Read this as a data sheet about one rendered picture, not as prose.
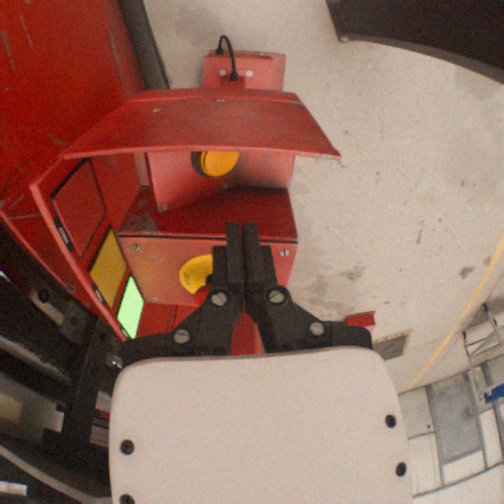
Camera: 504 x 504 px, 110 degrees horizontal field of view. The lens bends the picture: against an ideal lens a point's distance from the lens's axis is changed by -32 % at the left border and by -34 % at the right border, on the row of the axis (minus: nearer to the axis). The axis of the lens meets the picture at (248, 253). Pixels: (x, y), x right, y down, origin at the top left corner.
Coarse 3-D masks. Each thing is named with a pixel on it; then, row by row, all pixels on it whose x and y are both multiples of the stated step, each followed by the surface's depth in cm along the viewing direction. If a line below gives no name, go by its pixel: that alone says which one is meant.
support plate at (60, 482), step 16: (0, 432) 19; (0, 448) 13; (16, 448) 16; (32, 448) 20; (16, 464) 12; (32, 464) 13; (48, 464) 16; (48, 480) 12; (64, 480) 13; (80, 480) 15; (96, 480) 17; (80, 496) 11; (96, 496) 12
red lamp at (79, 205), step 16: (80, 176) 14; (64, 192) 12; (80, 192) 14; (96, 192) 16; (64, 208) 12; (80, 208) 14; (96, 208) 16; (64, 224) 12; (80, 224) 14; (96, 224) 16; (80, 240) 14
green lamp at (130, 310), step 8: (128, 288) 23; (136, 288) 25; (128, 296) 23; (136, 296) 25; (128, 304) 22; (136, 304) 25; (120, 312) 21; (128, 312) 22; (136, 312) 25; (120, 320) 21; (128, 320) 22; (136, 320) 24; (128, 328) 22; (136, 328) 24
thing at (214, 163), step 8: (200, 152) 20; (208, 152) 20; (216, 152) 20; (224, 152) 21; (232, 152) 21; (200, 160) 21; (208, 160) 21; (216, 160) 21; (224, 160) 22; (232, 160) 22; (208, 168) 21; (216, 168) 22; (224, 168) 22
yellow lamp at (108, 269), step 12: (108, 240) 18; (108, 252) 18; (120, 252) 21; (96, 264) 16; (108, 264) 18; (120, 264) 21; (96, 276) 17; (108, 276) 18; (120, 276) 21; (108, 288) 18; (108, 300) 18
